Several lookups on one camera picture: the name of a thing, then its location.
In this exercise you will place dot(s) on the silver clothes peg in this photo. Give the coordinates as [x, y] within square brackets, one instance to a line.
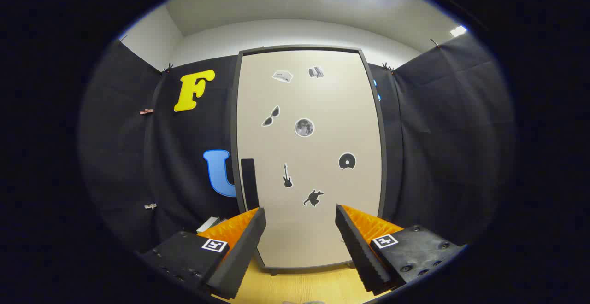
[150, 206]

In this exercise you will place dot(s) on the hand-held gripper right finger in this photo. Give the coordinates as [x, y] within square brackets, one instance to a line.
[357, 253]

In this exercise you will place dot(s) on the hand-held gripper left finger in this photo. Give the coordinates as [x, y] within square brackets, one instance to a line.
[244, 253]

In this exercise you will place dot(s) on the green book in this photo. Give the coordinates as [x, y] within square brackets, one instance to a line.
[209, 224]

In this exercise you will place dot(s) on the black backdrop cloth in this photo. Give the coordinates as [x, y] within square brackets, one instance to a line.
[438, 147]

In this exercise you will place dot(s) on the small ceiling light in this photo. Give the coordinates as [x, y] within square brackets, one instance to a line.
[457, 31]

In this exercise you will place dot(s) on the grey cabinet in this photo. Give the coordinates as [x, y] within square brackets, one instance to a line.
[299, 47]

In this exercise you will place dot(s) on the beige cabinet door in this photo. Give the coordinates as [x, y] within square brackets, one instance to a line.
[318, 101]

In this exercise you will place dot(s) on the reddish clothes peg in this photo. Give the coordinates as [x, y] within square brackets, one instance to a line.
[146, 111]

